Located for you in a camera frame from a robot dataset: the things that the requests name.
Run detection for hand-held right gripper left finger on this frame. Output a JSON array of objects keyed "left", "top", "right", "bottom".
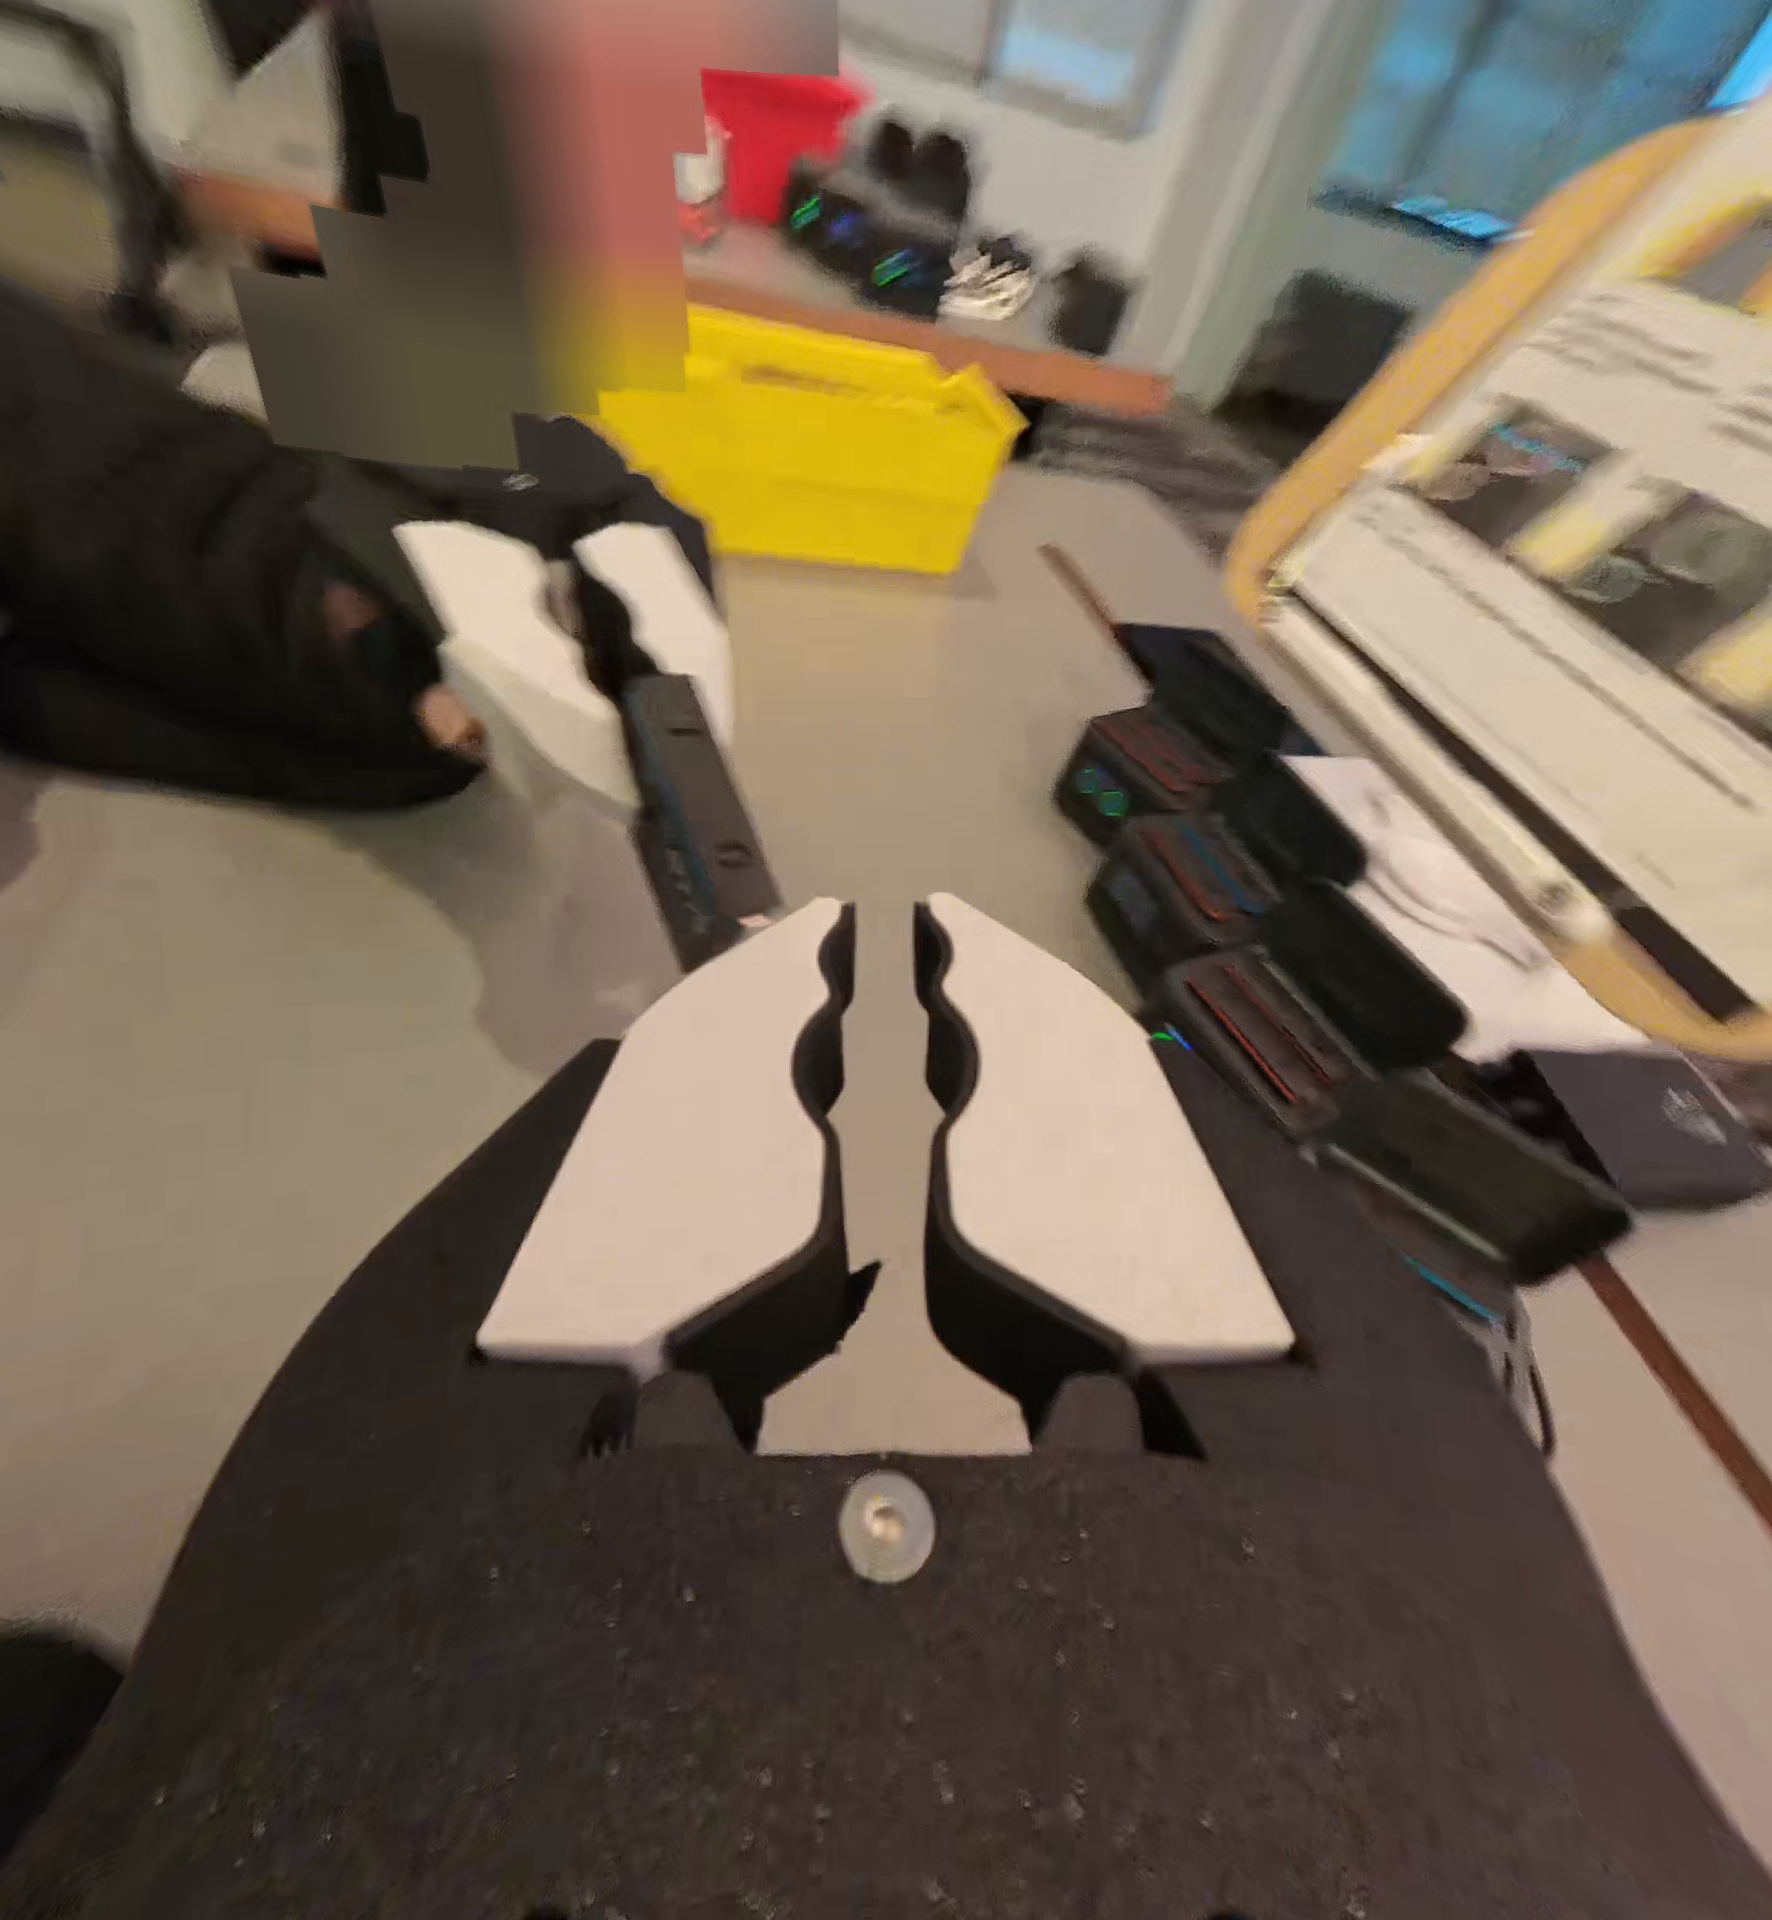
[{"left": 479, "top": 892, "right": 868, "bottom": 1376}]

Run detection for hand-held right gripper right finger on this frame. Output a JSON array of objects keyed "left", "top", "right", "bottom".
[{"left": 917, "top": 892, "right": 1299, "bottom": 1376}]

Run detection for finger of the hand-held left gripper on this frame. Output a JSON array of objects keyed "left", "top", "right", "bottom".
[
  {"left": 392, "top": 517, "right": 640, "bottom": 819},
  {"left": 572, "top": 526, "right": 741, "bottom": 736}
]

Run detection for yellow plastic bin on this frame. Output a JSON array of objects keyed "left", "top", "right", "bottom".
[{"left": 603, "top": 303, "right": 1027, "bottom": 577}]

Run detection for blue-edged black battery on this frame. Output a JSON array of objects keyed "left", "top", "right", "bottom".
[{"left": 623, "top": 675, "right": 788, "bottom": 967}]

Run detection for black battery charger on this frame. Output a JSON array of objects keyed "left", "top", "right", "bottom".
[
  {"left": 1313, "top": 1058, "right": 1644, "bottom": 1413},
  {"left": 1051, "top": 616, "right": 1314, "bottom": 864},
  {"left": 1157, "top": 885, "right": 1473, "bottom": 1150},
  {"left": 1090, "top": 765, "right": 1374, "bottom": 999}
]

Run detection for person's left forearm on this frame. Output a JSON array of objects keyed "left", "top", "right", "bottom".
[{"left": 0, "top": 256, "right": 499, "bottom": 813}]

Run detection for black charger blue lights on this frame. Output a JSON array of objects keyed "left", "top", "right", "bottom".
[{"left": 776, "top": 166, "right": 964, "bottom": 316}]

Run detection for red plastic bin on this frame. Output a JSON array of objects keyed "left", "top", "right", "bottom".
[{"left": 700, "top": 68, "right": 868, "bottom": 231}]

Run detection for white stand base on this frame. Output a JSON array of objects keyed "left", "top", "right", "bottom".
[{"left": 1292, "top": 752, "right": 1563, "bottom": 1037}]

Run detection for black usb hub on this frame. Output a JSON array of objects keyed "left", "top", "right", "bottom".
[{"left": 1525, "top": 1042, "right": 1772, "bottom": 1217}]

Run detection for wooden sign board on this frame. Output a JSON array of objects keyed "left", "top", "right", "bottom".
[{"left": 1227, "top": 121, "right": 1772, "bottom": 1068}]

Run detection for instruction board on stand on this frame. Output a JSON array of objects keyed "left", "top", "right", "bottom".
[{"left": 1292, "top": 121, "right": 1772, "bottom": 1022}]

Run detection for large glass window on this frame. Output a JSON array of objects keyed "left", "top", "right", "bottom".
[{"left": 1322, "top": 0, "right": 1772, "bottom": 243}]

